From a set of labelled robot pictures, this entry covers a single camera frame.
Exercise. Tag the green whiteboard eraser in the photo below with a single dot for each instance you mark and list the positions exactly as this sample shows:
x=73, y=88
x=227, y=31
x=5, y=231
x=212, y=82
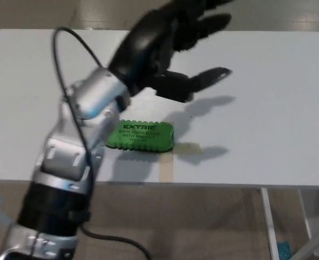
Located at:
x=140, y=136

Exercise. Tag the beige masking tape strip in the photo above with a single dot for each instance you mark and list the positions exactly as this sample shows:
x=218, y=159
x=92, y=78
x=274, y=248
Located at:
x=166, y=168

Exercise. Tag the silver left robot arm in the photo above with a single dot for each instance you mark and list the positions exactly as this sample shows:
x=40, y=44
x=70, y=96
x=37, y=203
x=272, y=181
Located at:
x=67, y=151

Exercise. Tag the teal perforated object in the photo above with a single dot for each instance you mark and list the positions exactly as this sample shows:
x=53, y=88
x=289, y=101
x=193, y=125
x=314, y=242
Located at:
x=283, y=252

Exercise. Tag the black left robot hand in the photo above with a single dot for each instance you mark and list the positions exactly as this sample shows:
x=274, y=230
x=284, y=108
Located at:
x=145, y=48

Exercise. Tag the white metal table leg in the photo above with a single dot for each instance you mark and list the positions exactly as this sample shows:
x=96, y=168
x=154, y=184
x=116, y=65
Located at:
x=305, y=216
x=269, y=224

